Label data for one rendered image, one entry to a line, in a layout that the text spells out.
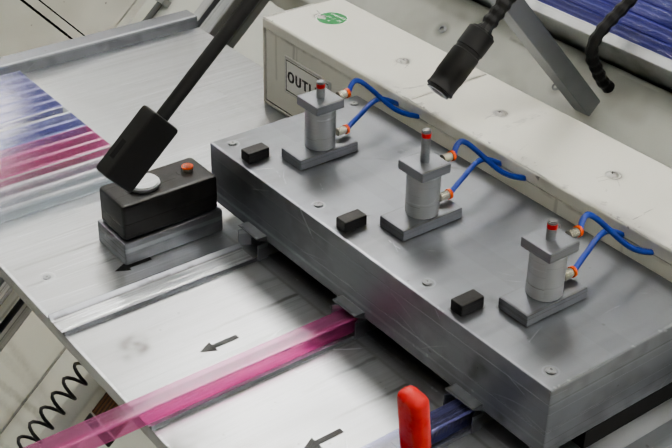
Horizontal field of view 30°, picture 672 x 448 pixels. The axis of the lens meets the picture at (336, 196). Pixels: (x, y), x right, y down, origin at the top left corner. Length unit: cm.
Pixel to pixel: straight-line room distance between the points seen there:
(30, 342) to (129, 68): 240
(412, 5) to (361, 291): 37
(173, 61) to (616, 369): 59
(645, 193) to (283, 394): 27
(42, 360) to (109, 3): 154
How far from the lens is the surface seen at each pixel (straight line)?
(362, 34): 103
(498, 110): 91
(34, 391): 344
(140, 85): 113
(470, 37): 73
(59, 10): 208
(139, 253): 88
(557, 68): 90
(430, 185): 79
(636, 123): 93
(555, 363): 71
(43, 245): 91
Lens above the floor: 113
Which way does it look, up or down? 2 degrees up
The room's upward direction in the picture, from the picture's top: 37 degrees clockwise
